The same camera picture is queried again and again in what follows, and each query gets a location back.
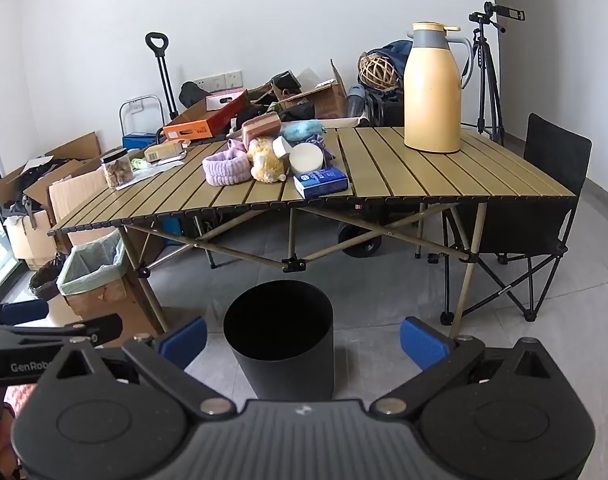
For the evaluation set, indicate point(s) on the wicker ball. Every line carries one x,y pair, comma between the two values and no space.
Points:
379,71

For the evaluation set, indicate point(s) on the yellow thermos jug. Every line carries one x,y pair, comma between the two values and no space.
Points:
431,100

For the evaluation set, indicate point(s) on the purple mesh bag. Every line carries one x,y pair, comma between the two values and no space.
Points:
326,152

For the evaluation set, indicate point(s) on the light blue fluffy cloth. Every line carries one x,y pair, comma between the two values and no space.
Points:
301,130

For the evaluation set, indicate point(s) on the grey blue bottle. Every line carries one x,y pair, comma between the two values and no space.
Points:
356,100

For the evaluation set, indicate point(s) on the small green packet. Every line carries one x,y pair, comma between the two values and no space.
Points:
138,164

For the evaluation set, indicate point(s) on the purple fluffy headband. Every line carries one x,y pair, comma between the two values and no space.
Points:
223,167

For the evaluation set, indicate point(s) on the clear jar of nuts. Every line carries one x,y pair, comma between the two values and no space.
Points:
117,170

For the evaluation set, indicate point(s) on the white metal frame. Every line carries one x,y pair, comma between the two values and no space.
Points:
123,115

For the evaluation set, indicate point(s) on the tan slatted folding table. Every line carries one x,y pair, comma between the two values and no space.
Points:
409,175

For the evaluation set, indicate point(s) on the white wall socket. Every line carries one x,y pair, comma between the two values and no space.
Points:
218,80

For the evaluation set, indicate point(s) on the black bag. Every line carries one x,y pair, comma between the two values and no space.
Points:
191,95

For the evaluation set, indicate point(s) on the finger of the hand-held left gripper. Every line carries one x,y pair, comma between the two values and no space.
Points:
83,331
23,311

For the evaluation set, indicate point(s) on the tan packet box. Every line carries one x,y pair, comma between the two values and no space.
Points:
163,151

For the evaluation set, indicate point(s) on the orange cardboard box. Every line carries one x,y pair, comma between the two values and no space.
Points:
193,127

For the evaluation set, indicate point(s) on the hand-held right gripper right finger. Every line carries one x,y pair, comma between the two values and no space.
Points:
424,342

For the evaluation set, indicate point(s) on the black camera tripod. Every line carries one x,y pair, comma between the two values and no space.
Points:
484,75

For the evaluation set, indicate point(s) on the white round sponge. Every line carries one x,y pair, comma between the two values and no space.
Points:
306,160

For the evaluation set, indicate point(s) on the pink tan sponge block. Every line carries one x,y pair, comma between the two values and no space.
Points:
259,127

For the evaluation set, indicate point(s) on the yellow white plush sheep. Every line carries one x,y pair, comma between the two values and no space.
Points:
266,160

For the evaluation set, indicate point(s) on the black round bin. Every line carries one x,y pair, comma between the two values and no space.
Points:
279,350

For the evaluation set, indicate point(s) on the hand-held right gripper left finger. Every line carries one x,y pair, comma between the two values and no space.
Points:
186,340

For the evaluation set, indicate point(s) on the brown cardboard box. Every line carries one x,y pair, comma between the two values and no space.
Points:
113,305

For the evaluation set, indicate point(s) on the black folding chair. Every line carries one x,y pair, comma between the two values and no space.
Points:
554,160

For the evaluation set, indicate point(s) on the open cardboard box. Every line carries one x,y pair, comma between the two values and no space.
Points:
78,147
329,100

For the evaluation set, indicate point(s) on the black wagon wheel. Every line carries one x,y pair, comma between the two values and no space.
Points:
361,250

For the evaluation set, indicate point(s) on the black case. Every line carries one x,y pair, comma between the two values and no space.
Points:
286,81

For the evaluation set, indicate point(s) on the small white box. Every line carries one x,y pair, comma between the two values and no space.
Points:
282,146

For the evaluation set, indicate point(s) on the dark blue bag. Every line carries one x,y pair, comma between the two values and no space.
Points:
396,52

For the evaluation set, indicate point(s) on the blue white box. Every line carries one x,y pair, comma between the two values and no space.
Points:
321,182

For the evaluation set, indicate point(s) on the blue crate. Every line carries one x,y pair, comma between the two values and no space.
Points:
139,141

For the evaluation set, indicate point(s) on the white paper sheet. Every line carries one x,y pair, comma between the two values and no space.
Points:
153,170

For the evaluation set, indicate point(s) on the dark basket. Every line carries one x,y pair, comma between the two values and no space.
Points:
46,277

